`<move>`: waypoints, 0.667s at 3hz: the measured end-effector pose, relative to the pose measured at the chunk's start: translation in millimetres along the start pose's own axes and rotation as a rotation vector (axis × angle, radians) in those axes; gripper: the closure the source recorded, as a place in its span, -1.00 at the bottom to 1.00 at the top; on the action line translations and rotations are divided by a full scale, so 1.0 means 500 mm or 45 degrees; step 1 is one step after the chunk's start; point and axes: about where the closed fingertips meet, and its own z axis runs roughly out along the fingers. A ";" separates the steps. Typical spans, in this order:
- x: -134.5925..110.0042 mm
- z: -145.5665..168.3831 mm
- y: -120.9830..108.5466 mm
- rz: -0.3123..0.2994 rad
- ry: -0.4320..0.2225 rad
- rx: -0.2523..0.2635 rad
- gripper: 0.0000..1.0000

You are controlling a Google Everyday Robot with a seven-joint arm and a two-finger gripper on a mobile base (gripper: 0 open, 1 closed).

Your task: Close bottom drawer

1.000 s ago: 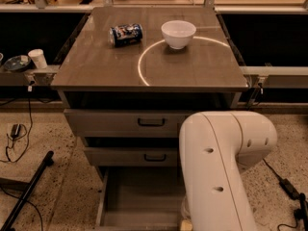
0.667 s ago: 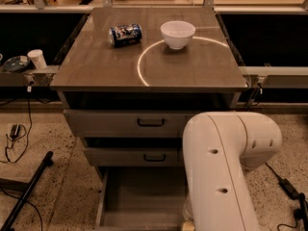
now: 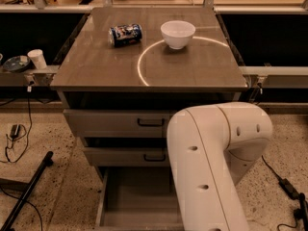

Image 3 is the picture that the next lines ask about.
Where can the grey drawer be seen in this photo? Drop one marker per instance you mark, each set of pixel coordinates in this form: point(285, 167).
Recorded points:
point(126, 157)
point(137, 199)
point(118, 123)

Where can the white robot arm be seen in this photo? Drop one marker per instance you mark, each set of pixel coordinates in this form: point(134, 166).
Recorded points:
point(210, 149)

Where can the grey drawer cabinet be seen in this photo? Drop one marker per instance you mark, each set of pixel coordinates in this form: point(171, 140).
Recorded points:
point(147, 75)

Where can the white bowl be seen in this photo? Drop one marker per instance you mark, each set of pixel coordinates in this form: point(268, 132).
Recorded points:
point(177, 33)

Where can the blue soda can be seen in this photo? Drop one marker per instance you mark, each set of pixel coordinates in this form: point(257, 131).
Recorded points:
point(122, 35)

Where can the white paper cup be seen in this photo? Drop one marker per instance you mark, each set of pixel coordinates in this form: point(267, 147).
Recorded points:
point(37, 58)

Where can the black power adapter left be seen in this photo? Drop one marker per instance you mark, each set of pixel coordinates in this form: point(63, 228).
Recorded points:
point(15, 131)

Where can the black power adapter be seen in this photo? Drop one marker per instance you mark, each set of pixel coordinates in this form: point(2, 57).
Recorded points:
point(289, 189)
point(15, 131)

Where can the dark blue plate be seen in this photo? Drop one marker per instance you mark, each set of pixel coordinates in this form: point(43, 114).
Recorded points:
point(17, 64)

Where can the black power adapter right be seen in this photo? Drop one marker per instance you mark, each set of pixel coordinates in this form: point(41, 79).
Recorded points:
point(289, 189)

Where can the black tripod leg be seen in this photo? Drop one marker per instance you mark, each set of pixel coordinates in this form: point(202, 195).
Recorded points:
point(46, 162)

